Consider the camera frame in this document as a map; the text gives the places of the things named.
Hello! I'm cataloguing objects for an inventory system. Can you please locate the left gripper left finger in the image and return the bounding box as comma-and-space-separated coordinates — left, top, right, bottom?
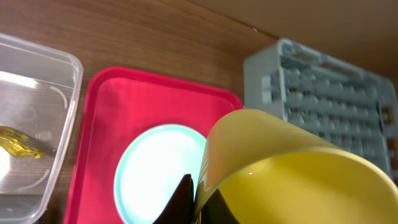
154, 174, 194, 224

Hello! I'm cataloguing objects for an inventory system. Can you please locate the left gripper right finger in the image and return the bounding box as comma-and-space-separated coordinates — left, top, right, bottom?
201, 189, 239, 224

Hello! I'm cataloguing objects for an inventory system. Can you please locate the yellow plastic cup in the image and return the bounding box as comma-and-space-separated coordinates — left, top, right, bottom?
193, 109, 397, 223

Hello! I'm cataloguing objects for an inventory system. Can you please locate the yellow wrapper strip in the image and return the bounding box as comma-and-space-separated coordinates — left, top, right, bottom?
1, 126, 45, 159

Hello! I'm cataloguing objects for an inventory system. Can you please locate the grey dishwasher rack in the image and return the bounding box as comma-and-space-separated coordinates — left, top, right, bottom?
243, 39, 397, 179

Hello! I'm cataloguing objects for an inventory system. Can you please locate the large light blue plate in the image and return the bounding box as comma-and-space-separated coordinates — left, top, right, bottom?
113, 124, 206, 223

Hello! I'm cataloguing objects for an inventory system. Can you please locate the red serving tray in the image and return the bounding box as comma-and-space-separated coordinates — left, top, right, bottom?
64, 67, 243, 223

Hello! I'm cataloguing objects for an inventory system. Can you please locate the clear plastic bin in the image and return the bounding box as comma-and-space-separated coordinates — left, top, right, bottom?
1, 34, 83, 223

